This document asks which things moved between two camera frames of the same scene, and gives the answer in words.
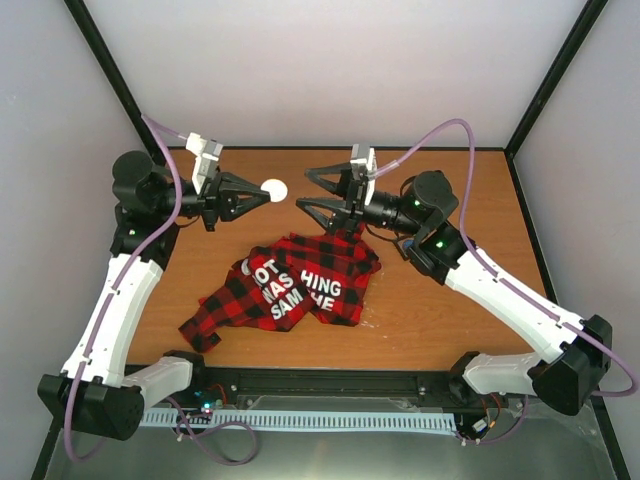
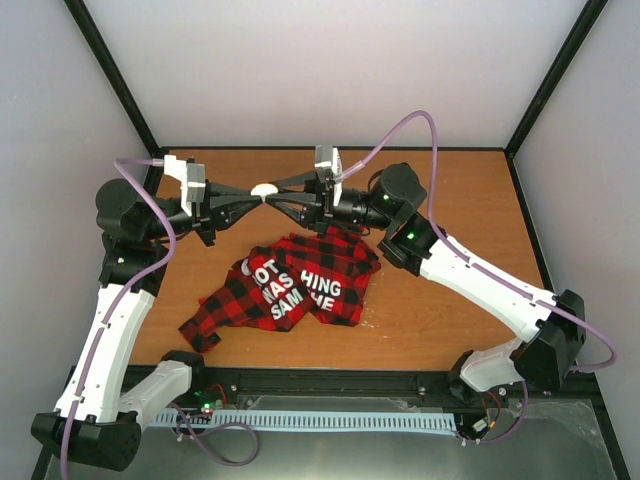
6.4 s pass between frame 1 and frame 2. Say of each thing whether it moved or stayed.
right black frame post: stayed
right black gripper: moved
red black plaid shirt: stayed
